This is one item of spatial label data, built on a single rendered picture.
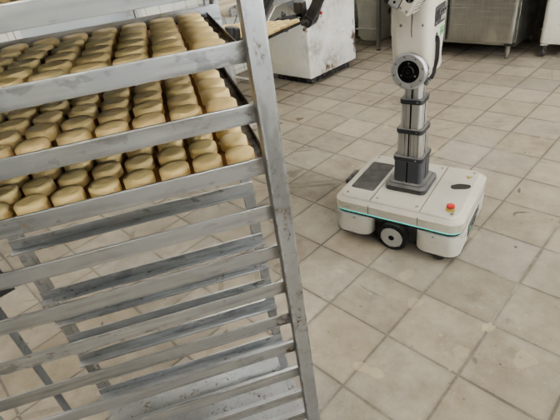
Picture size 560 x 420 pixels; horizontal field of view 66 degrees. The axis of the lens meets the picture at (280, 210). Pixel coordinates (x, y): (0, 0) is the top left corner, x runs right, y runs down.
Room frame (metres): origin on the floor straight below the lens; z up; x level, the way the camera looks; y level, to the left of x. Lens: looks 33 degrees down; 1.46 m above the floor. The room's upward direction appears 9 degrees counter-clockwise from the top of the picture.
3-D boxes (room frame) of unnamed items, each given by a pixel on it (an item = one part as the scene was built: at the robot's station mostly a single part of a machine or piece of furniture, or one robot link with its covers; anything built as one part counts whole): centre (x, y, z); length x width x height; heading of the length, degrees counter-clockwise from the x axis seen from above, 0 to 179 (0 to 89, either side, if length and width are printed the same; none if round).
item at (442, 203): (1.90, -0.69, 0.24); 0.68 x 0.53 x 0.41; 51
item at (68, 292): (0.97, 0.38, 0.69); 0.64 x 0.03 x 0.03; 101
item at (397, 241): (1.71, -0.55, 0.08); 0.16 x 0.06 x 0.16; 51
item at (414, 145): (1.89, -0.70, 0.38); 0.13 x 0.13 x 0.40; 51
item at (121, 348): (0.97, 0.38, 0.42); 0.64 x 0.03 x 0.03; 101
